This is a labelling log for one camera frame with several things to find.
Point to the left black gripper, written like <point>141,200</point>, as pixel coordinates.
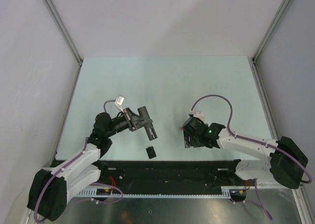
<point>134,121</point>

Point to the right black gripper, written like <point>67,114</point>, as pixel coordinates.
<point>192,143</point>

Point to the black remote control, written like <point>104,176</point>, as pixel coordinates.
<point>147,123</point>

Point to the black battery cover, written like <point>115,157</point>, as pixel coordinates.
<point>151,152</point>

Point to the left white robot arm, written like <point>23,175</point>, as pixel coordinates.
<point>53,188</point>

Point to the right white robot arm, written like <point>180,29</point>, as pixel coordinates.
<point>281,160</point>

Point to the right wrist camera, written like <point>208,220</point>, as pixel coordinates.
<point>197,114</point>

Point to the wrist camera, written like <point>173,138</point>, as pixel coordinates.
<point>197,114</point>
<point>119,103</point>

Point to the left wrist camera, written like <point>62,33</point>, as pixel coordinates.
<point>119,103</point>

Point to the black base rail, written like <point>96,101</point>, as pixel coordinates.
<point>169,177</point>

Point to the white slotted cable duct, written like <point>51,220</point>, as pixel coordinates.
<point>93,192</point>

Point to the left aluminium frame post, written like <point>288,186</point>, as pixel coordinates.
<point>63,30</point>

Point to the aluminium frame post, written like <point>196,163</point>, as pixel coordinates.
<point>280,13</point>
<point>63,30</point>

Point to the right aluminium frame post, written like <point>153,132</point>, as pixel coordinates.
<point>280,13</point>

